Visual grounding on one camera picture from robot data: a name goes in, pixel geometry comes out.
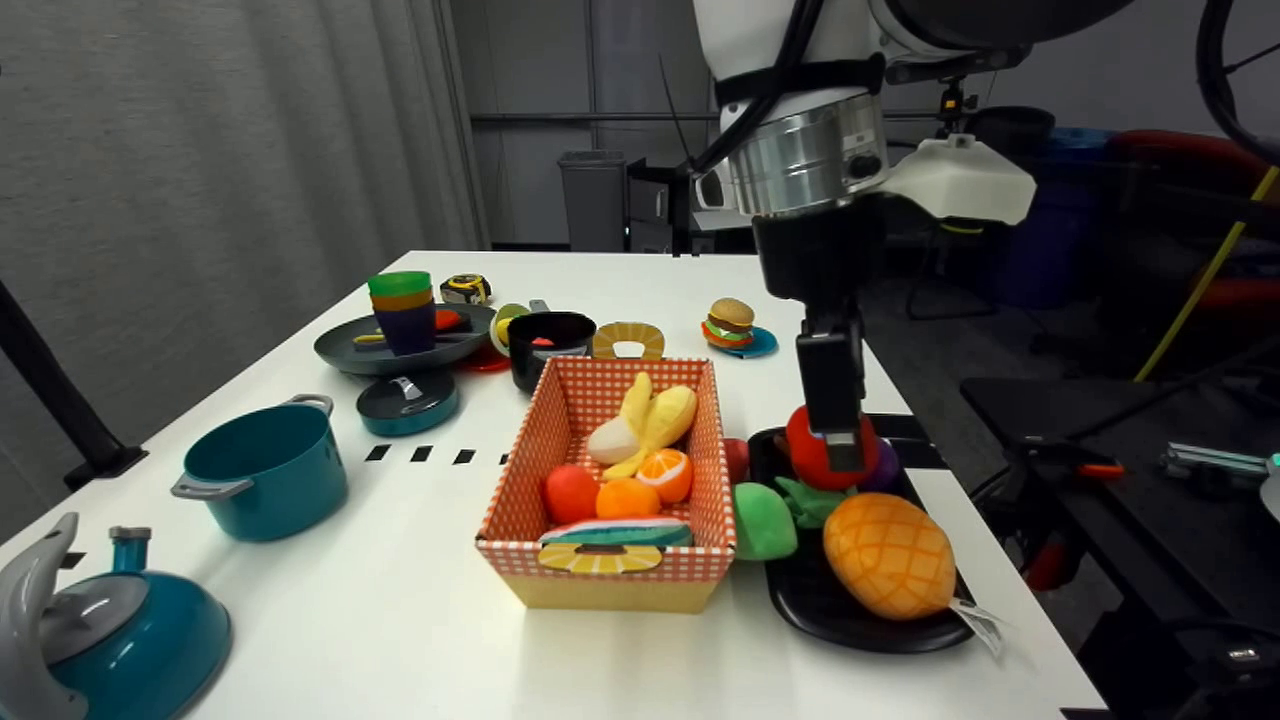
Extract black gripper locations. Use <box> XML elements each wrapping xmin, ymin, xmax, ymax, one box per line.
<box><xmin>747</xmin><ymin>196</ymin><xmax>895</xmax><ymax>478</ymax></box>

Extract green pear plush toy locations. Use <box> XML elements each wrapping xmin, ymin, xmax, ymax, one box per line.
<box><xmin>728</xmin><ymin>478</ymin><xmax>800</xmax><ymax>563</ymax></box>

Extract red-orange round plush toy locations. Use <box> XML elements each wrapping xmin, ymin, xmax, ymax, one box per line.
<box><xmin>539</xmin><ymin>460</ymin><xmax>604</xmax><ymax>527</ymax></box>

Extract red apple plush toy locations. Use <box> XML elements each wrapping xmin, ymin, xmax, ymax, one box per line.
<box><xmin>779</xmin><ymin>401</ymin><xmax>888</xmax><ymax>495</ymax></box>

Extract purple plush toy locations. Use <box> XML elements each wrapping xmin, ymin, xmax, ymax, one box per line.
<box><xmin>871</xmin><ymin>434</ymin><xmax>907</xmax><ymax>490</ymax></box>

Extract dark green plush leaf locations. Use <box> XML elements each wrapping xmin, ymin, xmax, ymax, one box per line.
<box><xmin>775</xmin><ymin>474</ymin><xmax>848</xmax><ymax>532</ymax></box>

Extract toy burger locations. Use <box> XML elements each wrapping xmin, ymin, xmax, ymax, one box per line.
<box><xmin>698</xmin><ymin>291</ymin><xmax>761</xmax><ymax>356</ymax></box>

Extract yellow peeled banana plush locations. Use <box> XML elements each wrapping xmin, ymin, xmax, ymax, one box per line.
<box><xmin>579</xmin><ymin>368</ymin><xmax>704</xmax><ymax>489</ymax></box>

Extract orange mango plush toy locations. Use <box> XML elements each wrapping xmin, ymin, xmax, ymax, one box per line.
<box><xmin>817</xmin><ymin>489</ymin><xmax>998</xmax><ymax>663</ymax></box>

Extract orange slice plush toy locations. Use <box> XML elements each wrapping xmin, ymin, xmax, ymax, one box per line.
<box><xmin>634</xmin><ymin>445</ymin><xmax>698</xmax><ymax>509</ymax></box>

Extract black plastic tray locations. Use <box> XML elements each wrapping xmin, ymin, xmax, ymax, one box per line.
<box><xmin>738</xmin><ymin>413</ymin><xmax>983</xmax><ymax>657</ymax></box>

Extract whole orange plush toy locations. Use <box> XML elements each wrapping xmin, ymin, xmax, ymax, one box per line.
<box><xmin>593</xmin><ymin>474</ymin><xmax>668</xmax><ymax>523</ymax></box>

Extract watermelon slice plush toy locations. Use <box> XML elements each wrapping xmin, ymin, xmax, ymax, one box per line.
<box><xmin>534</xmin><ymin>517</ymin><xmax>698</xmax><ymax>552</ymax></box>

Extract orange checkered cardboard box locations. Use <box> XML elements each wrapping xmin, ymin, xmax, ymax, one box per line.
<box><xmin>471</xmin><ymin>350</ymin><xmax>738</xmax><ymax>616</ymax></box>

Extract green yellow round toy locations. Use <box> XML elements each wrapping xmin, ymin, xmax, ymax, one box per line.
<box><xmin>482</xmin><ymin>299</ymin><xmax>534</xmax><ymax>356</ymax></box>

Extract small teal toy pan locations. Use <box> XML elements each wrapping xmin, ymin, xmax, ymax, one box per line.
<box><xmin>350</xmin><ymin>368</ymin><xmax>463</xmax><ymax>438</ymax></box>

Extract stacked colourful toy cups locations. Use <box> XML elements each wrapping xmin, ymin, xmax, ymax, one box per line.
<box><xmin>364</xmin><ymin>266</ymin><xmax>438</xmax><ymax>361</ymax></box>

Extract grey toy plate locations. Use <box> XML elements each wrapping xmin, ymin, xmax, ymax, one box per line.
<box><xmin>310</xmin><ymin>299</ymin><xmax>496</xmax><ymax>380</ymax></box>

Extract teal toy pot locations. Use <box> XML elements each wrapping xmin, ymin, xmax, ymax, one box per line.
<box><xmin>168</xmin><ymin>390</ymin><xmax>350</xmax><ymax>549</ymax></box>

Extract teal toy kettle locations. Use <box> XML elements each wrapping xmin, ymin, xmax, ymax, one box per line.
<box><xmin>0</xmin><ymin>509</ymin><xmax>235</xmax><ymax>720</ymax></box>

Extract teal round coaster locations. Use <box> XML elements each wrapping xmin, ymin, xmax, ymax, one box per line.
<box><xmin>733</xmin><ymin>321</ymin><xmax>782</xmax><ymax>364</ymax></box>

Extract black office chair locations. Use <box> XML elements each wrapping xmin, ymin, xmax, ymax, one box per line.
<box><xmin>888</xmin><ymin>216</ymin><xmax>1032</xmax><ymax>322</ymax></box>

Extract blue bin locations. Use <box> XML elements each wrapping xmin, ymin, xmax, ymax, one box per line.
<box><xmin>994</xmin><ymin>122</ymin><xmax>1110</xmax><ymax>311</ymax></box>

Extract orange black clamp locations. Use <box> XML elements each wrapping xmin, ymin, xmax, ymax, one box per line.
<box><xmin>1016</xmin><ymin>445</ymin><xmax>1131</xmax><ymax>489</ymax></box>

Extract grey trash can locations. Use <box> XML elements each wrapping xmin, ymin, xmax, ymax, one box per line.
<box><xmin>554</xmin><ymin>148</ymin><xmax>633</xmax><ymax>250</ymax></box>

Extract black bowl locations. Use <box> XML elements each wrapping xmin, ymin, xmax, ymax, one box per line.
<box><xmin>502</xmin><ymin>309</ymin><xmax>600</xmax><ymax>401</ymax></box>

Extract teal tool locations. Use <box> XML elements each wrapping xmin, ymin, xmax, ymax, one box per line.
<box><xmin>1162</xmin><ymin>434</ymin><xmax>1280</xmax><ymax>485</ymax></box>

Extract yellow pole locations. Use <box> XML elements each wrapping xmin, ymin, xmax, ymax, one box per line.
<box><xmin>1131</xmin><ymin>156</ymin><xmax>1280</xmax><ymax>390</ymax></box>

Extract grey curtain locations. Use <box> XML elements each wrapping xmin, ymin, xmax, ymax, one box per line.
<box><xmin>0</xmin><ymin>0</ymin><xmax>496</xmax><ymax>542</ymax></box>

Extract black stand leg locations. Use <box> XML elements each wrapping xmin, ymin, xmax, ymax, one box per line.
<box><xmin>0</xmin><ymin>274</ymin><xmax>151</xmax><ymax>490</ymax></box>

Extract yellow ring shaped toy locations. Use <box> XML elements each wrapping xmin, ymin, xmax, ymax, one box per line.
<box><xmin>583</xmin><ymin>314</ymin><xmax>668</xmax><ymax>364</ymax></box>

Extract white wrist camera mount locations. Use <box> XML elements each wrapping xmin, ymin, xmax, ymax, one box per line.
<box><xmin>880</xmin><ymin>126</ymin><xmax>1043</xmax><ymax>233</ymax></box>

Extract red hose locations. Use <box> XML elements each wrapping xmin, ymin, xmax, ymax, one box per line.
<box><xmin>1117</xmin><ymin>122</ymin><xmax>1280</xmax><ymax>314</ymax></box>

